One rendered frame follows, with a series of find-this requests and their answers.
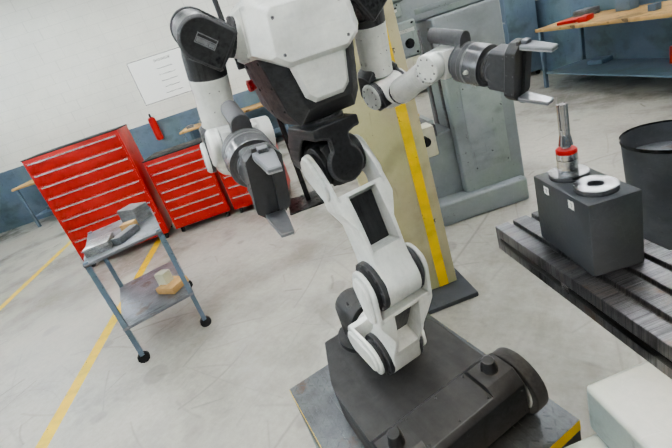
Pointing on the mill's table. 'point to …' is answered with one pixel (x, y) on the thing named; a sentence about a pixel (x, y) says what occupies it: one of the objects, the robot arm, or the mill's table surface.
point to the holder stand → (591, 218)
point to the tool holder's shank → (563, 126)
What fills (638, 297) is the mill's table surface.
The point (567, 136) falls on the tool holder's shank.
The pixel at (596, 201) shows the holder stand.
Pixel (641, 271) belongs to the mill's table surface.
